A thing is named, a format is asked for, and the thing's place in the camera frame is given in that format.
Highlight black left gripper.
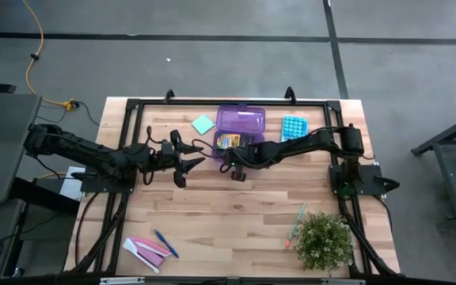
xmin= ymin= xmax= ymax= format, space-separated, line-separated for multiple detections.
xmin=146 ymin=129 xmax=207 ymax=189

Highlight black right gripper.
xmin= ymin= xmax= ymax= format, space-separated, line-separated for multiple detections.
xmin=218 ymin=133 xmax=263 ymax=183

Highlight yellow green crayon box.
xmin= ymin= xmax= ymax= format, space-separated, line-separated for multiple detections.
xmin=215 ymin=133 xmax=241 ymax=151

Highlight purple plastic pencil case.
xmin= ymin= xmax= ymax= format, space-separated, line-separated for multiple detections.
xmin=211 ymin=104 xmax=267 ymax=159

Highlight light blue sticky note pad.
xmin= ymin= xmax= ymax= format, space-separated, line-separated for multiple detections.
xmin=190 ymin=114 xmax=216 ymax=136

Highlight green pencil with orange tip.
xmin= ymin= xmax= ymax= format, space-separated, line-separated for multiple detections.
xmin=284 ymin=202 xmax=307 ymax=249

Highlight blue pen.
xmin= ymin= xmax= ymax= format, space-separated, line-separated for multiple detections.
xmin=153 ymin=229 xmax=181 ymax=259

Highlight small green potted plant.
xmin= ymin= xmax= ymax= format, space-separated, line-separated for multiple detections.
xmin=293 ymin=211 xmax=355 ymax=274

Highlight blue calculator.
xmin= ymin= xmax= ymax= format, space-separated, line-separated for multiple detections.
xmin=279 ymin=115 xmax=310 ymax=143

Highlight pink and white stapler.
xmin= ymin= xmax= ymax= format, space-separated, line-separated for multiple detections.
xmin=122 ymin=236 xmax=173 ymax=274

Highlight white box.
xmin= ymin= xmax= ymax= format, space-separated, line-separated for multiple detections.
xmin=59 ymin=165 xmax=86 ymax=202

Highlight gray side table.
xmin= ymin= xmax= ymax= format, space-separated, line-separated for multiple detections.
xmin=0 ymin=93 xmax=43 ymax=205

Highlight dark metal stand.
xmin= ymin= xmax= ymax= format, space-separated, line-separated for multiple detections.
xmin=411 ymin=108 xmax=456 ymax=233

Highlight black metal table frame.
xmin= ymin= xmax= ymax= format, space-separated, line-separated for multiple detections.
xmin=63 ymin=97 xmax=401 ymax=278

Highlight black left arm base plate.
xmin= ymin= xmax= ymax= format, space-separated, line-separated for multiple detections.
xmin=71 ymin=162 xmax=138 ymax=194

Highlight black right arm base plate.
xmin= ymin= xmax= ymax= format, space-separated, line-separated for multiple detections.
xmin=329 ymin=164 xmax=401 ymax=197

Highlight yellow cable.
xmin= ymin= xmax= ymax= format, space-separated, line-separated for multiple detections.
xmin=21 ymin=0 xmax=79 ymax=112

